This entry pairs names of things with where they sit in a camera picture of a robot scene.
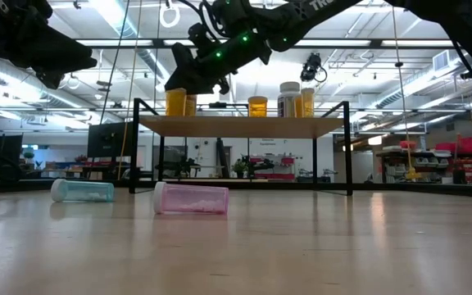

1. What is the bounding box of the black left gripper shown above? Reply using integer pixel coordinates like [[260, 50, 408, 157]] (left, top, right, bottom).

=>
[[0, 0, 98, 90]]

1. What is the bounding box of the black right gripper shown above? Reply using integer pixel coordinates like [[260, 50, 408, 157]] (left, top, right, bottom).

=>
[[165, 22, 273, 96]]

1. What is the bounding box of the amber bottle yellow cap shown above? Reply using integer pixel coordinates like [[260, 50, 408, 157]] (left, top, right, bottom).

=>
[[185, 93, 198, 117]]

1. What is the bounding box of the narrow amber pill vial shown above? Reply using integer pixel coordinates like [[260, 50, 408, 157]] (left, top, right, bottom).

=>
[[300, 87, 316, 119]]

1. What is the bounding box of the pink pill vial white cap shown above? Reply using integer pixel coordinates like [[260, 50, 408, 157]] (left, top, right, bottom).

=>
[[152, 181, 229, 216]]

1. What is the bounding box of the teal pill vial white cap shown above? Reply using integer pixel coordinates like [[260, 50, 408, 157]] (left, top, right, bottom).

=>
[[50, 178, 116, 203]]

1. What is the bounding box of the red bin storage shelf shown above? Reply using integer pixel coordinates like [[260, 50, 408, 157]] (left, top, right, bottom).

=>
[[376, 137, 472, 186]]

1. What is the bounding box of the black computer monitor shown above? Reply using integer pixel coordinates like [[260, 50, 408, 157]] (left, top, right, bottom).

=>
[[87, 121, 135, 159]]

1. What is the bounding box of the green potted plant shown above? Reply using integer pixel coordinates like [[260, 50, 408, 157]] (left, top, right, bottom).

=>
[[230, 158, 250, 179]]

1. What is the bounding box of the red white storage rack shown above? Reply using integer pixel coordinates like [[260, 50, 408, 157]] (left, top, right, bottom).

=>
[[248, 153, 297, 181]]

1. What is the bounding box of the black overhead crossbar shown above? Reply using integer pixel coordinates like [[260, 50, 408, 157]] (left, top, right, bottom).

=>
[[74, 37, 472, 51]]

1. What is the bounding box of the white hanging ring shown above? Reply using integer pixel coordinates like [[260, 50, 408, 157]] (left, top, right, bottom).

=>
[[158, 0, 181, 30]]

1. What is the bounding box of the thin black hanging cable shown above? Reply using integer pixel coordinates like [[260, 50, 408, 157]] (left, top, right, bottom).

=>
[[99, 0, 131, 124]]

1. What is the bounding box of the wooden shelf black metal frame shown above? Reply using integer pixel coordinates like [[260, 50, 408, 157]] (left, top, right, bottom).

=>
[[128, 98, 354, 197]]

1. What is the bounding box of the thin yellow hanging cord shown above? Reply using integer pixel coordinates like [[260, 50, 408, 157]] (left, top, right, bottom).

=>
[[116, 0, 143, 181]]

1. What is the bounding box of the black overhead camera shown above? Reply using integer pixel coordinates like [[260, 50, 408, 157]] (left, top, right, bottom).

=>
[[299, 52, 329, 84]]

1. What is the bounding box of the yellow hanging cord with weight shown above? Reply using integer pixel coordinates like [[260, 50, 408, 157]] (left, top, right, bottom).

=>
[[391, 0, 425, 182]]

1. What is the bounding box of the white wall air vent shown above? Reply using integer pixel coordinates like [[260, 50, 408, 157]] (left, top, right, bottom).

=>
[[432, 49, 452, 72]]

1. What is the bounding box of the black aluminium table frame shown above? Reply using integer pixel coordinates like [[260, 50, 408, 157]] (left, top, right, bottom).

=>
[[0, 176, 472, 200]]

